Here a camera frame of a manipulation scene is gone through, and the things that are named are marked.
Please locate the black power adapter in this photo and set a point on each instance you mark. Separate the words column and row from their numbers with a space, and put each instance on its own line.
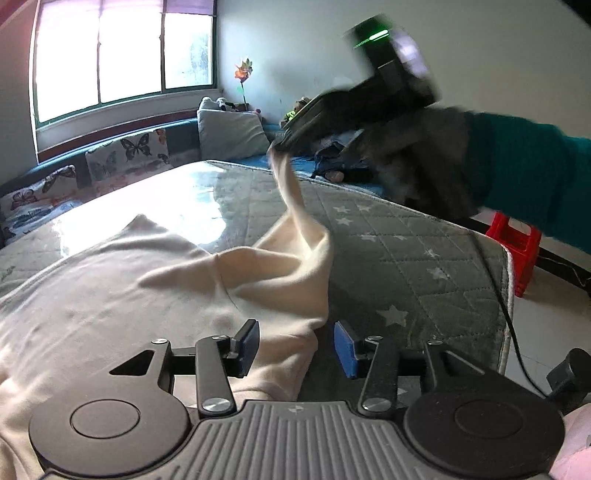
column 570, row 374

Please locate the grey pillow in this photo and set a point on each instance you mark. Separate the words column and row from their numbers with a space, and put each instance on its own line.
column 231, row 134

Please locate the cream knit garment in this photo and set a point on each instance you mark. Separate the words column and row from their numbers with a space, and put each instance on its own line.
column 138, row 300

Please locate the person's right forearm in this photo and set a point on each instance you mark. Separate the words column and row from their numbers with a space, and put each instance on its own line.
column 531, row 175

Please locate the purple roller blind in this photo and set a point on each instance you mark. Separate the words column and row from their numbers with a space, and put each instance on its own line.
column 189, row 5

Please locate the person's right hand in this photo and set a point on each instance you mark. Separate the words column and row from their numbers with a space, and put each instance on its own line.
column 415, row 157

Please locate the dark clothes pile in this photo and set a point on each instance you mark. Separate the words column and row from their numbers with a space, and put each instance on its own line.
column 330, row 161

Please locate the green yellow plush toy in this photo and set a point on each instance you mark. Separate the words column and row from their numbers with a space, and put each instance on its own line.
column 293, row 115

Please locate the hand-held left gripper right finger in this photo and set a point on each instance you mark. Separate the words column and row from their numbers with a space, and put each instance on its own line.
column 346, row 351

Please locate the window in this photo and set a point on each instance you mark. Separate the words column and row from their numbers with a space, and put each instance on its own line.
column 120, row 50

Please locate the pink cloth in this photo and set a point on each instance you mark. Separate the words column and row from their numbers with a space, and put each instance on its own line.
column 575, row 447

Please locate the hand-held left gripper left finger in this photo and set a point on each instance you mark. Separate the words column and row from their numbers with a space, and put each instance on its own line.
column 248, row 347

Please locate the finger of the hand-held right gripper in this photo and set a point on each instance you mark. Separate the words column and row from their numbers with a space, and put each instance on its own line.
column 308, row 121

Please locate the colourful pinwheel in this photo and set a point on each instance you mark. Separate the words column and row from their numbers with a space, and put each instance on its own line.
column 244, row 74

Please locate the red plastic stool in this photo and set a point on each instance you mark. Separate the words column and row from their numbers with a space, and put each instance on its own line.
column 512, row 244

